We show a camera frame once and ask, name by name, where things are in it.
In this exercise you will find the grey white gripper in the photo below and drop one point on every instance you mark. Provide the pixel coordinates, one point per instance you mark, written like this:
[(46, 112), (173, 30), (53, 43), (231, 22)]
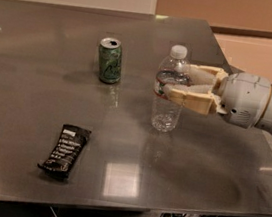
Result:
[(245, 97)]

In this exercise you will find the clear plastic water bottle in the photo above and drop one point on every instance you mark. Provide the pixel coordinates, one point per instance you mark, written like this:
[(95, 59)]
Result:
[(173, 70)]

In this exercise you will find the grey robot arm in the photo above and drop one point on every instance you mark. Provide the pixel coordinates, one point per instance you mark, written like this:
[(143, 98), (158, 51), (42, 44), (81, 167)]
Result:
[(242, 99)]

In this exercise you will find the green soda can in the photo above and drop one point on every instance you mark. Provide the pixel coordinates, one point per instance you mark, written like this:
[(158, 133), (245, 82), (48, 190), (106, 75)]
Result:
[(110, 57)]

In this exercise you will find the black snack bar wrapper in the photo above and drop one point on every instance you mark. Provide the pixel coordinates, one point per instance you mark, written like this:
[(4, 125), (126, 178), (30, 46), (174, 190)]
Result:
[(62, 158)]

